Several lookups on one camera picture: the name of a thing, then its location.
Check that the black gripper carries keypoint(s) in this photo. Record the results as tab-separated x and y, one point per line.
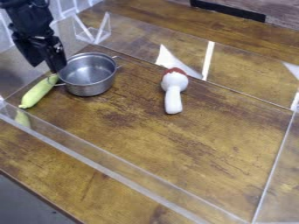
34	39

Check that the green handled metal spoon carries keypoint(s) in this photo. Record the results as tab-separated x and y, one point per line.
39	91

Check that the small steel pot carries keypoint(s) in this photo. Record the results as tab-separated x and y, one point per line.
89	74

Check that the white red plush mushroom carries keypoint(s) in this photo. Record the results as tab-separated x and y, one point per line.
174	83

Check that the black bar on table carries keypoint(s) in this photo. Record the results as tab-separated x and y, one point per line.
229	10

